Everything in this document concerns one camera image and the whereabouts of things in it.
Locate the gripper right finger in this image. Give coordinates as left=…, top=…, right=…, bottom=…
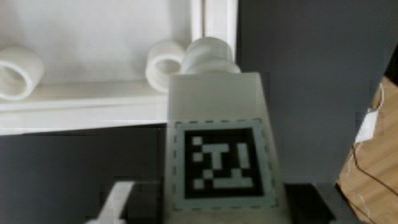
left=315, top=183, right=363, bottom=224

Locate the white square table top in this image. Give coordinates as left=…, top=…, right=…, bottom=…
left=0, top=0, right=240, bottom=136

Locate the white table leg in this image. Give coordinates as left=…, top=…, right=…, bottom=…
left=164, top=37, right=291, bottom=224

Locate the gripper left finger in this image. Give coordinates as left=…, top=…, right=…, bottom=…
left=85, top=181, right=135, bottom=224

